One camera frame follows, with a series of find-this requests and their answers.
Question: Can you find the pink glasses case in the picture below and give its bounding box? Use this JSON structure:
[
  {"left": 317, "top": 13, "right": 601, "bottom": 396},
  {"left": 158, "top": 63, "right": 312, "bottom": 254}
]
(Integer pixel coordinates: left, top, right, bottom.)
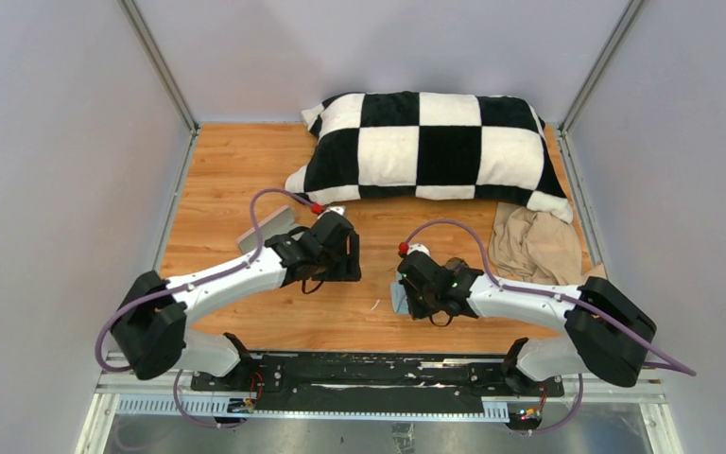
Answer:
[{"left": 235, "top": 205, "right": 298, "bottom": 253}]

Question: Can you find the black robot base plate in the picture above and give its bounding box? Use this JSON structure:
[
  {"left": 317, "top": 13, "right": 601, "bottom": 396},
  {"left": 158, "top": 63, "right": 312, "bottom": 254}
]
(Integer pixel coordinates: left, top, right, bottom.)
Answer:
[{"left": 186, "top": 340, "right": 564, "bottom": 420}]

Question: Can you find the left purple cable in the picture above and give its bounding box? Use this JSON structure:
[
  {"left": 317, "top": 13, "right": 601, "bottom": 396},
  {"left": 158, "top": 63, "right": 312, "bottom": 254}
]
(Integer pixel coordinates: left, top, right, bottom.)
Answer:
[{"left": 95, "top": 188, "right": 323, "bottom": 430}]

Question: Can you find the beige crumpled cloth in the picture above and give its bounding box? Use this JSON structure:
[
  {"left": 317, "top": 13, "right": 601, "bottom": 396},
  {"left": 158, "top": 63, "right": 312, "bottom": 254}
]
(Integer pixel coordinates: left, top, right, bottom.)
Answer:
[{"left": 488, "top": 202, "right": 606, "bottom": 286}]

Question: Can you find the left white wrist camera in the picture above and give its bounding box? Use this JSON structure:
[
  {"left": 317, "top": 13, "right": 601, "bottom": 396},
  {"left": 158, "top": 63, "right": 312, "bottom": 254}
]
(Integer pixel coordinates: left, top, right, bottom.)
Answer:
[{"left": 310, "top": 202, "right": 346, "bottom": 218}]

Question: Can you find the black white checkered pillow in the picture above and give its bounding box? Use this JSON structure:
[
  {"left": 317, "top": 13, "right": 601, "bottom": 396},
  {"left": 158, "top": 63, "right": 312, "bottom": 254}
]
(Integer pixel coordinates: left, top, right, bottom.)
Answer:
[{"left": 285, "top": 91, "right": 574, "bottom": 222}]

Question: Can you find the blue lens cloth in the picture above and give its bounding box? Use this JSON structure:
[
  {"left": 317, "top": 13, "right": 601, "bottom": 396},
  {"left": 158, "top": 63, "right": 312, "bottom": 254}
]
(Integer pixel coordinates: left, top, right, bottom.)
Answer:
[{"left": 389, "top": 282, "right": 409, "bottom": 315}]

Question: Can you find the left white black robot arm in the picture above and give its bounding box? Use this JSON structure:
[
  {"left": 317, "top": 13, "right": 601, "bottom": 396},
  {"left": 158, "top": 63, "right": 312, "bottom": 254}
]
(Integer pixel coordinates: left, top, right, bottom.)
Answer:
[{"left": 109, "top": 207, "right": 360, "bottom": 391}]

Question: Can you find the slotted aluminium rail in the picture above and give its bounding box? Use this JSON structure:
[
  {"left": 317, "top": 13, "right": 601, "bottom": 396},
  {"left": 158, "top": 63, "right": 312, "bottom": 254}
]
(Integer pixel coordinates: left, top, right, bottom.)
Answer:
[{"left": 96, "top": 351, "right": 666, "bottom": 425}]

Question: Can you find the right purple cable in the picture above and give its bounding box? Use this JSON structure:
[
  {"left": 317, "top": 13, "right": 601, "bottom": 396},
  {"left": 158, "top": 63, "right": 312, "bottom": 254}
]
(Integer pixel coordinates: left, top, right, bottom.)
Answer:
[{"left": 400, "top": 218, "right": 698, "bottom": 437}]

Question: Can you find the purple cable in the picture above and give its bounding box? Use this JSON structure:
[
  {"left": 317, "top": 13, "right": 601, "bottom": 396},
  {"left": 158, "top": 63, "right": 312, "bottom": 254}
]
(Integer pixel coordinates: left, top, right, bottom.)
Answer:
[
  {"left": 95, "top": 188, "right": 323, "bottom": 430},
  {"left": 400, "top": 218, "right": 698, "bottom": 437}
]

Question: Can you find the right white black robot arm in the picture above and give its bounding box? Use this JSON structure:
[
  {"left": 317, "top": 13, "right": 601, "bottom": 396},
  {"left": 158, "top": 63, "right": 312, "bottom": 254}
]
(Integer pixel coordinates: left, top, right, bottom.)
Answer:
[{"left": 397, "top": 249, "right": 657, "bottom": 395}]

